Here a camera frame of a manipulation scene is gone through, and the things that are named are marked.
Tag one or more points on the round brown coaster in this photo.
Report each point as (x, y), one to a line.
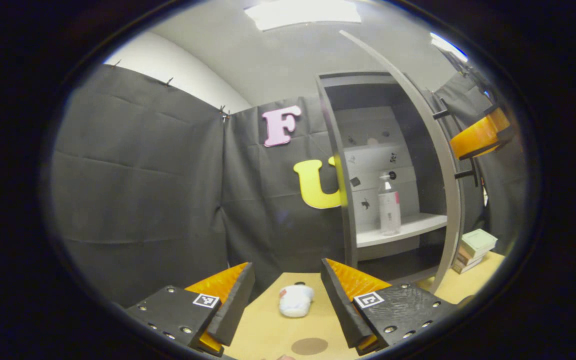
(309, 346)

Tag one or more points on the large ceiling light panel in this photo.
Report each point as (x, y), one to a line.
(303, 12)

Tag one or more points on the brown book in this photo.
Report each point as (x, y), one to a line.
(468, 257)

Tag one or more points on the grey book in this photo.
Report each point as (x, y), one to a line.
(463, 267)

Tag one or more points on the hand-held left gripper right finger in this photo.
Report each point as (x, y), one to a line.
(340, 310)

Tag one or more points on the clear plastic bottle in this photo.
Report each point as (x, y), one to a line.
(389, 215)

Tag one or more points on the pale green book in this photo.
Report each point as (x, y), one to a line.
(479, 241)

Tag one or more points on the black backdrop cloth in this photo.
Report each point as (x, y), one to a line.
(143, 190)

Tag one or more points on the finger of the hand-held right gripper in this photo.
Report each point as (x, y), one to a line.
(478, 135)

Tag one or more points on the dark grey cabinet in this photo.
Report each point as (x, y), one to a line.
(340, 210)

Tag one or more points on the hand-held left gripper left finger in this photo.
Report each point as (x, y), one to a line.
(235, 310)

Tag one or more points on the white crumpled cloth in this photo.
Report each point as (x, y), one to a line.
(295, 300)

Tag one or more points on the narrow ceiling light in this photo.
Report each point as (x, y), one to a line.
(448, 47)

